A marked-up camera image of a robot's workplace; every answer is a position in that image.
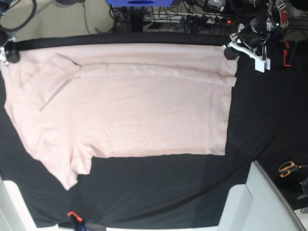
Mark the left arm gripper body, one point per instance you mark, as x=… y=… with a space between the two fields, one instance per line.
x=253 y=34

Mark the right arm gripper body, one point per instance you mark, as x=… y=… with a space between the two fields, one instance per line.
x=7 y=43

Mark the pink T-shirt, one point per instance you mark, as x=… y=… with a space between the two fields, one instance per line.
x=70 y=104

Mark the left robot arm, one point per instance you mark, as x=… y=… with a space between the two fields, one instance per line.
x=276 y=10

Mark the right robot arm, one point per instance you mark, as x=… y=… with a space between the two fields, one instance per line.
x=14 y=15

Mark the red black clamp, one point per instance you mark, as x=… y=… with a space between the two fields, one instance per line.
x=288 y=53

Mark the black table cloth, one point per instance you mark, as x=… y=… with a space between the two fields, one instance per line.
x=268 y=123

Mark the white power strip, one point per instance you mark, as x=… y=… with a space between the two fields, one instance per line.
x=211 y=19

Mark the blue plastic box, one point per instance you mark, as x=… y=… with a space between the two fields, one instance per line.
x=126 y=3

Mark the orange black clamp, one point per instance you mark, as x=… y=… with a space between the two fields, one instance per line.
x=75 y=219

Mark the orange handled scissors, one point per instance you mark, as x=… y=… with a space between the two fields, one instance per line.
x=288 y=167

